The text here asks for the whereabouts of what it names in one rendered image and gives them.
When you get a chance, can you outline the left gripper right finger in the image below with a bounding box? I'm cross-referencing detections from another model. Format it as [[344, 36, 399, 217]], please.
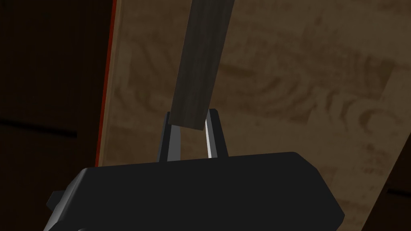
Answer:
[[204, 109, 229, 159]]

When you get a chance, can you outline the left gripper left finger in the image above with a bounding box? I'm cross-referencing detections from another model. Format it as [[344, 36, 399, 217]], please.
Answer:
[[158, 111, 182, 162]]

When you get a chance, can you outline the dark wooden bar handle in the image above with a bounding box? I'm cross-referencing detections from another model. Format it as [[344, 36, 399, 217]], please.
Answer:
[[168, 0, 236, 132]]

